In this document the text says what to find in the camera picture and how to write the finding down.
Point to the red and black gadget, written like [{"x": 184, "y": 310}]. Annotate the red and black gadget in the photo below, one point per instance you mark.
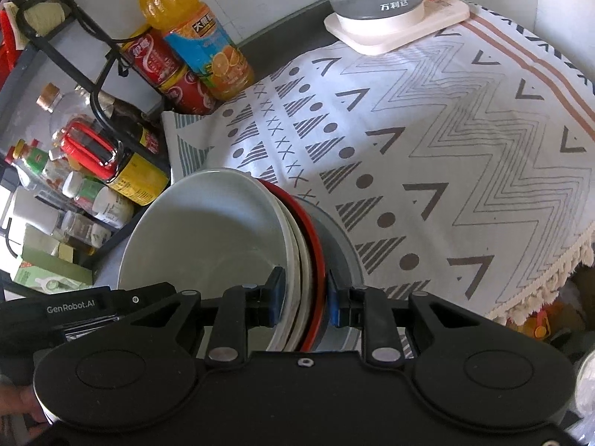
[{"x": 88, "y": 148}]

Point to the white ceramic bowl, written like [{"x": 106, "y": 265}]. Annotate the white ceramic bowl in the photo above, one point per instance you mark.
[{"x": 200, "y": 241}]

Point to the white-capped green label jar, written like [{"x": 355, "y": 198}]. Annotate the white-capped green label jar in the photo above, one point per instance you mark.
[{"x": 97, "y": 197}]

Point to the patterned white tablecloth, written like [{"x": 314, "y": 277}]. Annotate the patterned white tablecloth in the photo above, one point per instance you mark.
[{"x": 418, "y": 148}]

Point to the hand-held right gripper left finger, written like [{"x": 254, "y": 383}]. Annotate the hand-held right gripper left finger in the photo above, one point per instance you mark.
[{"x": 277, "y": 297}]

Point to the clear glass bottle with cork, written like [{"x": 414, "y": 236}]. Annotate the clear glass bottle with cork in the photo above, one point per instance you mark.
[{"x": 69, "y": 104}]

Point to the white plastic container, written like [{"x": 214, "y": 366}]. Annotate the white plastic container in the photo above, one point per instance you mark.
[{"x": 32, "y": 211}]

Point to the red drink can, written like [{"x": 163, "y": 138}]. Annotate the red drink can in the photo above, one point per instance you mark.
[
  {"x": 151, "y": 58},
  {"x": 190, "y": 93}
]

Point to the green and white box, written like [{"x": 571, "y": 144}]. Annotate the green and white box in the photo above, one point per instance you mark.
[{"x": 51, "y": 272}]

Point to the dark soy sauce bottle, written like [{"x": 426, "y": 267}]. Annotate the dark soy sauce bottle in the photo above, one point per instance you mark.
[{"x": 137, "y": 179}]

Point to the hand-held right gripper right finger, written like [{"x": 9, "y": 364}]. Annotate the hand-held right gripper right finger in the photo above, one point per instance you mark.
[{"x": 333, "y": 309}]

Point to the red plastic bag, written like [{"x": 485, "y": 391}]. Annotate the red plastic bag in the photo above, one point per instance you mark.
[{"x": 9, "y": 42}]

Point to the ball of pale twine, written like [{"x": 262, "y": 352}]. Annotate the ball of pale twine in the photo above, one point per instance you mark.
[{"x": 44, "y": 16}]

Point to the yellow orange packaging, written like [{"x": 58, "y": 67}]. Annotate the yellow orange packaging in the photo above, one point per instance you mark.
[{"x": 544, "y": 323}]

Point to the red plate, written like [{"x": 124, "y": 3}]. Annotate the red plate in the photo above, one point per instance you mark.
[{"x": 318, "y": 260}]

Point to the small clear spice jar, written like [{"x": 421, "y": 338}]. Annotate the small clear spice jar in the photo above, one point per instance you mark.
[{"x": 83, "y": 230}]

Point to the person's left hand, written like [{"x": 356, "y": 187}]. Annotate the person's left hand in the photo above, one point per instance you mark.
[{"x": 21, "y": 402}]

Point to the orange juice bottle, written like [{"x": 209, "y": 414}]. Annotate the orange juice bottle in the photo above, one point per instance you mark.
[{"x": 195, "y": 32}]

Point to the cream kettle base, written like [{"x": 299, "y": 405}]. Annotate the cream kettle base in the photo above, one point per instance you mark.
[{"x": 399, "y": 32}]

